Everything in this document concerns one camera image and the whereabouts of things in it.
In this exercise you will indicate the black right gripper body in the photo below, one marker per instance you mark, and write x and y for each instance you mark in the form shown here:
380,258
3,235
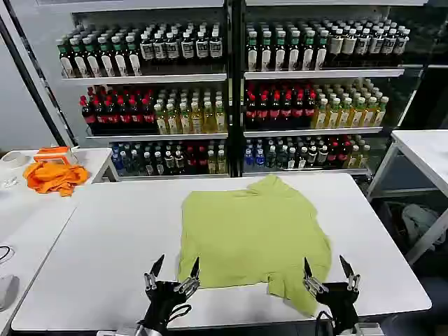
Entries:
337,302

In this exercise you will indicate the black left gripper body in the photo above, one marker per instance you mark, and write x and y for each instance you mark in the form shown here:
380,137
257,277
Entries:
162,301

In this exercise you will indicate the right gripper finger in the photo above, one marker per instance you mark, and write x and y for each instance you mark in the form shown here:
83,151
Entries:
308,274
350,274

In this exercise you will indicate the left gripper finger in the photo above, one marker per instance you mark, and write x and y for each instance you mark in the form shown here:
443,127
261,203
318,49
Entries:
193,274
154,274

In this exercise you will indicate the light green shirt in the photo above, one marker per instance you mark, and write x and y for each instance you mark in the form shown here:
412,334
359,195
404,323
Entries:
245,238

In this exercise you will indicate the grey cloth bundle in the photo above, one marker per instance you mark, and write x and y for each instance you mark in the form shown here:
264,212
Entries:
418,222

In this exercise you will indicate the white side table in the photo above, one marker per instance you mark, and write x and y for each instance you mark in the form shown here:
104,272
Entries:
31,217

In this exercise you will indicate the orange cloth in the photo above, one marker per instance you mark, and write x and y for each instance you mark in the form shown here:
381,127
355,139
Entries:
56,178

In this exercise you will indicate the white table with grey legs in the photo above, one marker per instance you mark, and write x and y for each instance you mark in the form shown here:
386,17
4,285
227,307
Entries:
423,154

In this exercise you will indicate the grey rounded device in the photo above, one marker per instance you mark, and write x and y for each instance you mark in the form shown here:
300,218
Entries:
7,290

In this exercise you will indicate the orange and white box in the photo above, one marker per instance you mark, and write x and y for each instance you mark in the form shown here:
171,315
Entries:
52,154

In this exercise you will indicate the white tape roll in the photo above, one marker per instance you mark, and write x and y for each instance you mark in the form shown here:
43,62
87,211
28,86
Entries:
14,159

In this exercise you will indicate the white shelf of bottles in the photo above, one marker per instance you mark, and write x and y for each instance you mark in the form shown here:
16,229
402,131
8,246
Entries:
315,80
154,80

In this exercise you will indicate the black slanted pole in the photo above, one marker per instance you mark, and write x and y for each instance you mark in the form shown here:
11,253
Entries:
38,80

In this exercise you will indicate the black vertical post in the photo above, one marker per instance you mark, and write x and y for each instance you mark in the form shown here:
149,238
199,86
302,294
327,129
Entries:
235,87

